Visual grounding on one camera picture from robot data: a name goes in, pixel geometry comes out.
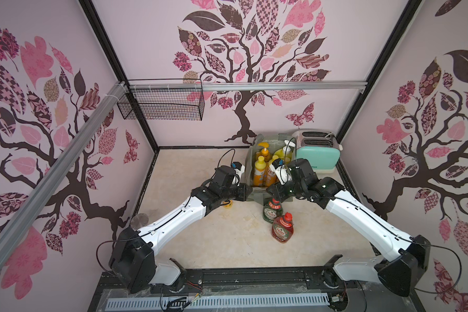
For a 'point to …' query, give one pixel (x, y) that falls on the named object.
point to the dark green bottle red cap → (272, 210)
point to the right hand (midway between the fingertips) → (272, 185)
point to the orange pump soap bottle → (264, 152)
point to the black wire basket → (162, 99)
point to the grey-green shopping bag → (260, 193)
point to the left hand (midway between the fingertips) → (251, 193)
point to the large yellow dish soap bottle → (285, 153)
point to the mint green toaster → (320, 147)
